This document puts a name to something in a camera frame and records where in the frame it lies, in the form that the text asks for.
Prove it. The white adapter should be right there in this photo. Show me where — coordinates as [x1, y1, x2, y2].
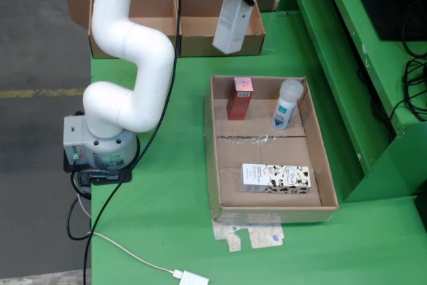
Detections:
[172, 268, 210, 285]

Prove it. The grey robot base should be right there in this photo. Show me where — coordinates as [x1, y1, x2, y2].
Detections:
[63, 115, 139, 171]

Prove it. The flattened patterned carton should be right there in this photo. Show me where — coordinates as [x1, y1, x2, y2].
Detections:
[212, 220, 287, 253]

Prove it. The black cable bundle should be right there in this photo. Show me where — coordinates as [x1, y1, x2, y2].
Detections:
[386, 0, 427, 146]

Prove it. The long black cable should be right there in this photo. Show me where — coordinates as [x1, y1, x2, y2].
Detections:
[82, 0, 183, 285]

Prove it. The white bottle frosted cap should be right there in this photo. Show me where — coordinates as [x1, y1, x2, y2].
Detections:
[271, 78, 305, 130]

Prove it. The green metal shelf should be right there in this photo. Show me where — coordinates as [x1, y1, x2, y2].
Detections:
[276, 0, 427, 203]

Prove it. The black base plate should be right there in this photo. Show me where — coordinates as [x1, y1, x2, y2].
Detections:
[63, 134, 141, 186]

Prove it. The shallow cardboard tray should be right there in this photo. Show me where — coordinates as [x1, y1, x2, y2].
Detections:
[203, 75, 340, 224]

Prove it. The red carton box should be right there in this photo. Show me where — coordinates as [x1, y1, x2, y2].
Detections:
[226, 77, 254, 121]

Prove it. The cow print hand cream box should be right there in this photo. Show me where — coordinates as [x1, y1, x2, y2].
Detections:
[240, 163, 312, 195]

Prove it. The open cardboard box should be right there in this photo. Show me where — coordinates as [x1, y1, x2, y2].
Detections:
[66, 0, 183, 59]
[178, 0, 276, 58]

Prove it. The looped black cable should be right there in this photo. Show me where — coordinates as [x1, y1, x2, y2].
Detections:
[66, 194, 93, 242]

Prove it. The white cable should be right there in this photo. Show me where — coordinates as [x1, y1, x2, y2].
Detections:
[77, 194, 176, 276]

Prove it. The white carton box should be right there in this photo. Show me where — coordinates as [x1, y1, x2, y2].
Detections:
[211, 0, 256, 55]

